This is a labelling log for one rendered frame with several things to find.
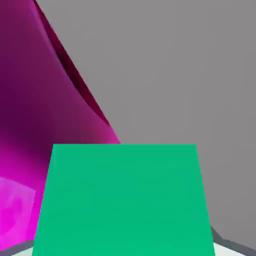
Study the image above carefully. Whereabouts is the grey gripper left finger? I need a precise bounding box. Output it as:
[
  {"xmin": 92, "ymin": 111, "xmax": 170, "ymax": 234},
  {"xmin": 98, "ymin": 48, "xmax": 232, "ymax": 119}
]
[{"xmin": 0, "ymin": 239, "xmax": 36, "ymax": 256}]

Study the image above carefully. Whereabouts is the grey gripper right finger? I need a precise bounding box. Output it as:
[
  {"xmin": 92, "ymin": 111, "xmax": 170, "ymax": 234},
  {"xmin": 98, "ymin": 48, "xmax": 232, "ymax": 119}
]
[{"xmin": 210, "ymin": 225, "xmax": 256, "ymax": 256}]

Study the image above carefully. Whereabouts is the small green cube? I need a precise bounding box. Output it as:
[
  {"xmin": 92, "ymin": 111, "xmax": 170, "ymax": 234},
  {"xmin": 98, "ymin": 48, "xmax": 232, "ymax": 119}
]
[{"xmin": 31, "ymin": 143, "xmax": 216, "ymax": 256}]

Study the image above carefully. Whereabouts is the small pink cube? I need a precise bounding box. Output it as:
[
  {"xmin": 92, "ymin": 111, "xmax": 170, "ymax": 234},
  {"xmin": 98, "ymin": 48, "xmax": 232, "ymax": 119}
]
[{"xmin": 0, "ymin": 176, "xmax": 37, "ymax": 249}]

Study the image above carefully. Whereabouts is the large magenta box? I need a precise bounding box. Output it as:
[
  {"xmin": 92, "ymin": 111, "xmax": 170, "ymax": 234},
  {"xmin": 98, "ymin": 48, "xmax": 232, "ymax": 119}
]
[{"xmin": 0, "ymin": 0, "xmax": 122, "ymax": 253}]

